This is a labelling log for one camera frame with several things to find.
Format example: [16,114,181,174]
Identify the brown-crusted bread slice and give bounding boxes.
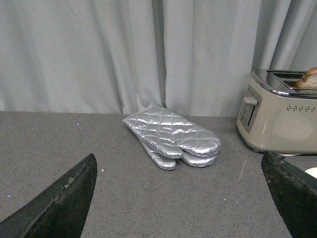
[295,67,317,89]

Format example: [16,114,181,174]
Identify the white round plate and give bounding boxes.
[305,167,317,178]

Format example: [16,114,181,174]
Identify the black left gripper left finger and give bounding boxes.
[0,154,97,238]

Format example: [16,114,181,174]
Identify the grey curtain backdrop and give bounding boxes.
[0,0,317,117]

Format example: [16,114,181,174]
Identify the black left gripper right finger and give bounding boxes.
[261,151,317,238]

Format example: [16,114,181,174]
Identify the beige two-slot toaster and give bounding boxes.
[236,69,317,155]

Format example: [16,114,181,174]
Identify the upper silver quilted oven mitt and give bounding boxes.
[123,106,221,159]

